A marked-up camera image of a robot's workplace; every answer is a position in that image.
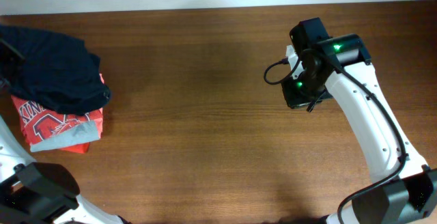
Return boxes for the navy blue shorts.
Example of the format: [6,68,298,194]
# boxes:
[1,25,111,115]

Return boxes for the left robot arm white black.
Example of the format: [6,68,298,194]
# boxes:
[1,120,128,224]

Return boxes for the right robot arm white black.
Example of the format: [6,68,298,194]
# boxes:
[281,18,436,224]

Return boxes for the grey folded t-shirt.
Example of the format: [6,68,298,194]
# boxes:
[30,121,100,152]

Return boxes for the red printed t-shirt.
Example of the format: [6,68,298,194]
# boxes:
[10,96,103,145]

